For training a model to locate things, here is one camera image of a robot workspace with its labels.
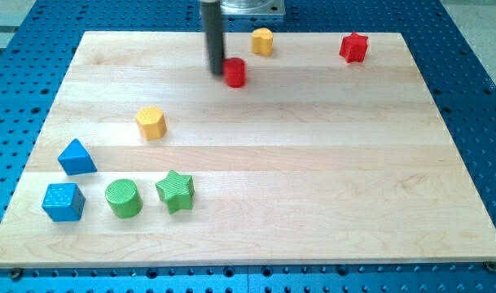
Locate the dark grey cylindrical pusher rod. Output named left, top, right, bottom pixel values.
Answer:
left=200, top=0, right=224, bottom=76

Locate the blue perforated table plate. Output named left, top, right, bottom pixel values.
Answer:
left=0, top=1, right=496, bottom=292

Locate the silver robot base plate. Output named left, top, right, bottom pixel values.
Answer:
left=218, top=0, right=286, bottom=20

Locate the red star block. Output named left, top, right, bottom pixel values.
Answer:
left=339, top=32, right=368, bottom=63

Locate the light wooden board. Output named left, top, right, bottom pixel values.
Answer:
left=0, top=31, right=496, bottom=269

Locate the yellow hexagon block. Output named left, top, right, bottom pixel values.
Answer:
left=135, top=106, right=167, bottom=140

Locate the green cylinder block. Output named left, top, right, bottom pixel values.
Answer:
left=105, top=179, right=143, bottom=219

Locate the blue cube block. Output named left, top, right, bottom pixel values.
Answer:
left=42, top=182, right=86, bottom=222

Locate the red cylinder block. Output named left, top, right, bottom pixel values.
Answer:
left=222, top=57, right=247, bottom=88

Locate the blue triangle block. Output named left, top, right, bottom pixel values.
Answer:
left=58, top=138, right=97, bottom=176

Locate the green star block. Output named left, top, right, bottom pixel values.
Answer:
left=156, top=170, right=195, bottom=214

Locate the yellow heart block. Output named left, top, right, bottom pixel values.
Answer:
left=251, top=28, right=274, bottom=55

